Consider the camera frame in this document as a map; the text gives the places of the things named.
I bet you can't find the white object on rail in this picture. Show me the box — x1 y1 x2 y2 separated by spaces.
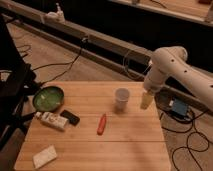
45 4 65 23

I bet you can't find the white sponge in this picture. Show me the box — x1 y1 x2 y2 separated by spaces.
33 145 57 169

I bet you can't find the black rectangular block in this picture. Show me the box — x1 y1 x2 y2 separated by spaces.
60 110 80 126

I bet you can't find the black chair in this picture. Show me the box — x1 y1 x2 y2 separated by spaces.
0 13 40 151

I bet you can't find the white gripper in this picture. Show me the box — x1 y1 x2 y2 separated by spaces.
140 71 164 109

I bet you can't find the white bottle with label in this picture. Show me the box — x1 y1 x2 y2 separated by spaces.
35 112 68 131

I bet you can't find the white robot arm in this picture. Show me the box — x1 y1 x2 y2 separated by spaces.
143 46 213 112

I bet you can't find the black cable on floor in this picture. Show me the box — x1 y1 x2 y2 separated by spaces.
16 37 88 85

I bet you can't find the blue box on floor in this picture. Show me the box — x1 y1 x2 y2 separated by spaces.
170 99 188 117

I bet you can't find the grey metal rail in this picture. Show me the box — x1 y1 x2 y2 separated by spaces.
0 0 213 111

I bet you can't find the green bowl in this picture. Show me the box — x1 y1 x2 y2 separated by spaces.
33 86 64 112

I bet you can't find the white cable on rail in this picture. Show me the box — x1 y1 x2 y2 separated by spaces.
122 49 154 80

